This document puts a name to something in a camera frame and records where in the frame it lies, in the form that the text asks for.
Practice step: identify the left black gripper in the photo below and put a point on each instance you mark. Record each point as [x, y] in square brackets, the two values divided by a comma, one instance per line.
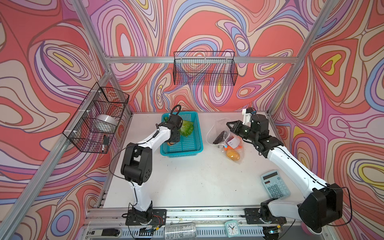
[177, 138]

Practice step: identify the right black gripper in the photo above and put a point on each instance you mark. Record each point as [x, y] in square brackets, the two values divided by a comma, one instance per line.
[237, 123]

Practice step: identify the green lettuce leaf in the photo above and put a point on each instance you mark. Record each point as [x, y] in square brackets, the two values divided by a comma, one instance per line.
[187, 128]

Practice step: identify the teal plastic basket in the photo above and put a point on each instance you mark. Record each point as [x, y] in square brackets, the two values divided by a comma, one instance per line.
[187, 146]

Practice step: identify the clear zip top bag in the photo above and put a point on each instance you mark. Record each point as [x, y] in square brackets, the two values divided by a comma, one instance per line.
[219, 126]

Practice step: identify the brown potato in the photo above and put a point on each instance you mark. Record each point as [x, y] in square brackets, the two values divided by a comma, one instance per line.
[233, 155]

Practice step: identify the black eggplant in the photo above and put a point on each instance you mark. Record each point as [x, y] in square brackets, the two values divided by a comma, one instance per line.
[220, 138]

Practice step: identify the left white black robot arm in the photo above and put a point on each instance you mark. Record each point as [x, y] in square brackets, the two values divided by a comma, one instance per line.
[137, 167]

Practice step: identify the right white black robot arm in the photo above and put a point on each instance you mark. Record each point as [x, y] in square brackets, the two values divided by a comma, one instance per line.
[322, 203]

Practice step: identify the teal calculator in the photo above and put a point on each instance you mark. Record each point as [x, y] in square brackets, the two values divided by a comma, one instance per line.
[274, 185]

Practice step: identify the small teal alarm clock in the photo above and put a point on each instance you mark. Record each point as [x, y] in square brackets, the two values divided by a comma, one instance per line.
[232, 229]

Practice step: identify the silver drink can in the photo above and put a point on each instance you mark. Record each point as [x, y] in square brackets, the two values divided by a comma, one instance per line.
[186, 231]

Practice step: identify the back black wire basket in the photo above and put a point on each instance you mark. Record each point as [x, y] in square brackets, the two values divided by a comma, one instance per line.
[205, 68]

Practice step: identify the black wire basket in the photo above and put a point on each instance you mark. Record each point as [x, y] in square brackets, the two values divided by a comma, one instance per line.
[81, 132]
[205, 68]

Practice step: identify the left black wire basket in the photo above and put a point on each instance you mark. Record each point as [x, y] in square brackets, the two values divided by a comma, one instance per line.
[81, 132]

